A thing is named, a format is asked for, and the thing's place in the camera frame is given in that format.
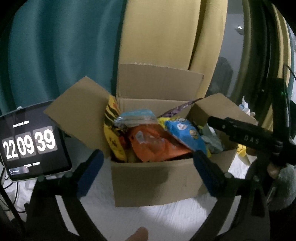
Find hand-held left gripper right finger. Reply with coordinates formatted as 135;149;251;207
192;151;271;241

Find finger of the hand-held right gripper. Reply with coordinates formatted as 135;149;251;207
206;116;243;140

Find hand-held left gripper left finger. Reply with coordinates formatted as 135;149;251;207
25;149;105;241

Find teal grey snack packet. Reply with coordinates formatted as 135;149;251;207
199;125;224;154

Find blue cartoon snack packet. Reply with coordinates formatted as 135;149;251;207
164;119;208;156

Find yellow black snack packet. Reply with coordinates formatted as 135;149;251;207
103;95;128;163

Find purple snack packet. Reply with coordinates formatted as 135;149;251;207
157;98;204;118

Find cardboard box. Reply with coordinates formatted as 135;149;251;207
43;64;259;208

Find yellow patterned snack bag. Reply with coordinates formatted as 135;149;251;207
157;116;173;128

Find orange snack bag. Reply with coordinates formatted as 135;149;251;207
128;124;193;163

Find small clear candy packet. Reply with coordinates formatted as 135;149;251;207
113;109;158;128

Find person's right hand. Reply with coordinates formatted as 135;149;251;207
267;162;281;178

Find white plastic bag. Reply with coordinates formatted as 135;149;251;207
239;96;256;117

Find tablet with clock display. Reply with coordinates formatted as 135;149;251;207
0;100;73;181

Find dark glass window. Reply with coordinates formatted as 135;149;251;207
217;11;245;100

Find narrow yellow curtain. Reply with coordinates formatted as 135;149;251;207
240;0;293;130

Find wide yellow curtain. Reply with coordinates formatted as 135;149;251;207
118;0;229;100

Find wide teal curtain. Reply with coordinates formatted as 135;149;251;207
0;0;128;115

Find bundle of cables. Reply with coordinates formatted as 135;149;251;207
0;171;28;214

